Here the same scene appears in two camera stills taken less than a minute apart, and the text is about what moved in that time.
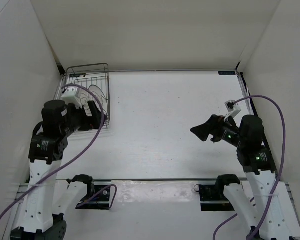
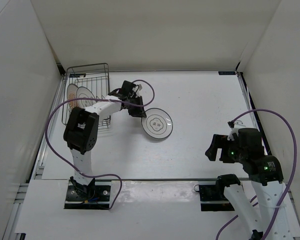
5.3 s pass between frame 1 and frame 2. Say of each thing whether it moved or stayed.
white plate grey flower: moved
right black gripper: moved
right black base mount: stayed
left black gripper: moved
